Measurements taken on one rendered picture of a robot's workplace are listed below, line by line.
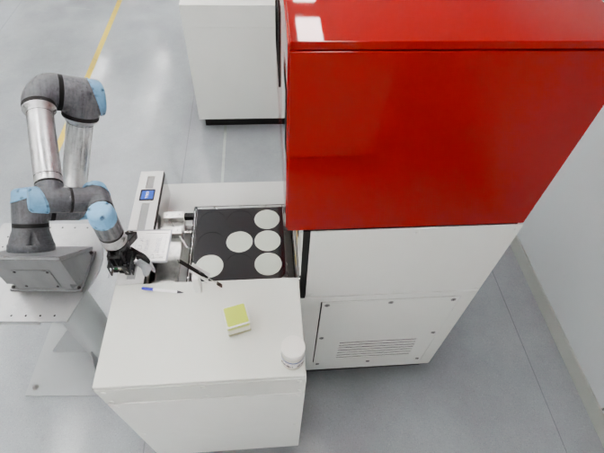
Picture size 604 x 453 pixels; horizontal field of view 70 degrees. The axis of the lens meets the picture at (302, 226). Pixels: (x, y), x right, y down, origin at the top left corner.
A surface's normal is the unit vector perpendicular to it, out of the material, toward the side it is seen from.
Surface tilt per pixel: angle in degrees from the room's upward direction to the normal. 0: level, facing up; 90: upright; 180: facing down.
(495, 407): 0
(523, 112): 90
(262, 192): 0
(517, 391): 0
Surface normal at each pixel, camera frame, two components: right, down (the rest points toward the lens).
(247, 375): 0.04, -0.62
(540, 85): 0.07, 0.78
